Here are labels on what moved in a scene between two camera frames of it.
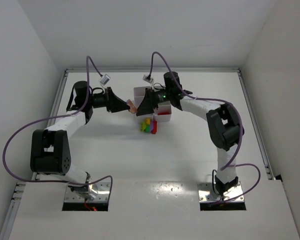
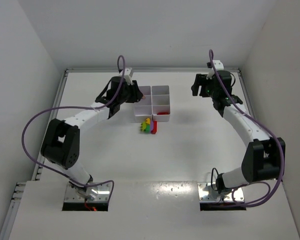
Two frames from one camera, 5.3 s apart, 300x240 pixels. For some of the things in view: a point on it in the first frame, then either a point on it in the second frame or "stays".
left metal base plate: (102, 194) stays
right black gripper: (151, 99) -> (198, 83)
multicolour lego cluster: (149, 126) stays
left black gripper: (109, 99) -> (134, 92)
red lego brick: (163, 113) stays
